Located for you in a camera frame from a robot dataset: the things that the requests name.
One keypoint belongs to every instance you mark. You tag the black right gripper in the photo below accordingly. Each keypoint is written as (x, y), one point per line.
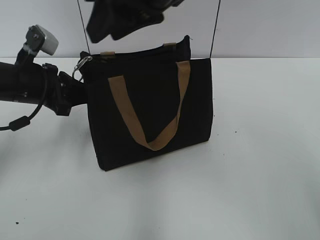
(119, 18)

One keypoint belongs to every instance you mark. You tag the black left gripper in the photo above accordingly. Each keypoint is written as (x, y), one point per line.
(64, 92)

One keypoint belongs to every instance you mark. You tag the silver carabiner zipper pull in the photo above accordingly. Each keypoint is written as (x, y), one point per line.
(80, 64)

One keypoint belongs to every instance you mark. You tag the black tote bag tan handles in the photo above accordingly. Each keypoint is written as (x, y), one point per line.
(146, 104)

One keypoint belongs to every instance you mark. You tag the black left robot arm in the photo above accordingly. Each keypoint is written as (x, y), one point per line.
(29, 83)

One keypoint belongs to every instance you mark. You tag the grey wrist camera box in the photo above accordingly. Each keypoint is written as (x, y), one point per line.
(40, 39)

